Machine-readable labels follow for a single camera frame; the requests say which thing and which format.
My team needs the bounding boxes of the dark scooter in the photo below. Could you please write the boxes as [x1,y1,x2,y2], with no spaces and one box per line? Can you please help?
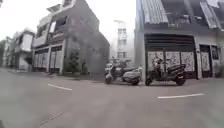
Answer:
[104,61,138,85]

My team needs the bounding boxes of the grey scooter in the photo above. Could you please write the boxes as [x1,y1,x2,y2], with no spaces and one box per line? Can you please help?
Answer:
[121,66,143,86]

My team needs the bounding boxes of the tall pale building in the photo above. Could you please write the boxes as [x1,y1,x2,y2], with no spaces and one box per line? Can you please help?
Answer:
[113,19,129,63]

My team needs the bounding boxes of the dark grey corner building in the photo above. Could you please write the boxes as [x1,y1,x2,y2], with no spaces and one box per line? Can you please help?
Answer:
[31,0,111,76]

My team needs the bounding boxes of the green bush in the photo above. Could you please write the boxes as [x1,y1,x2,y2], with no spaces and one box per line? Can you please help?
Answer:
[64,49,89,76]

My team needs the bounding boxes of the black scooter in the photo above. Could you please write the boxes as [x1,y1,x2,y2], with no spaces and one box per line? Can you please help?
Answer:
[144,59,188,87]

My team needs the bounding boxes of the building with patterned doors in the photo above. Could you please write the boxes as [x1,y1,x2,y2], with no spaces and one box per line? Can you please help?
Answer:
[134,0,224,81]

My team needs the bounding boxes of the white building with balcony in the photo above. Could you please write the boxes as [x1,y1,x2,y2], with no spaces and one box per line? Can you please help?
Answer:
[6,28,36,72]

